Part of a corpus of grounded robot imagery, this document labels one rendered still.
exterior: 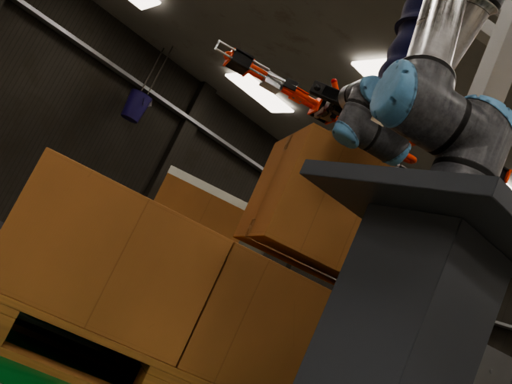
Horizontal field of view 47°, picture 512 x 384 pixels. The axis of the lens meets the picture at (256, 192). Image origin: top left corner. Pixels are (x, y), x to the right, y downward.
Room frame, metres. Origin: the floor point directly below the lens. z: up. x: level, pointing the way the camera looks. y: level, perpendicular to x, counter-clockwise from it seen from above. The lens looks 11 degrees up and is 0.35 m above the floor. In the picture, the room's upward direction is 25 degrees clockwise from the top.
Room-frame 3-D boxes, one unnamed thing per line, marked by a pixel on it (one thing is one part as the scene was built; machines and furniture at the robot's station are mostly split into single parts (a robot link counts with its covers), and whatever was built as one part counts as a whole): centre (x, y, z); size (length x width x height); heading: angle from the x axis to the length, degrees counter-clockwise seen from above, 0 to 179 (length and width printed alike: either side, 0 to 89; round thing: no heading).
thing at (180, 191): (3.92, 0.29, 0.82); 0.60 x 0.40 x 0.40; 98
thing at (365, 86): (1.70, -0.18, 1.12); 0.12 x 0.09 x 0.10; 16
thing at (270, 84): (1.94, 0.11, 1.12); 0.07 x 0.07 x 0.04; 15
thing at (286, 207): (2.06, -0.32, 0.81); 0.60 x 0.40 x 0.40; 103
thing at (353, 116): (1.69, -0.19, 1.01); 0.12 x 0.09 x 0.12; 101
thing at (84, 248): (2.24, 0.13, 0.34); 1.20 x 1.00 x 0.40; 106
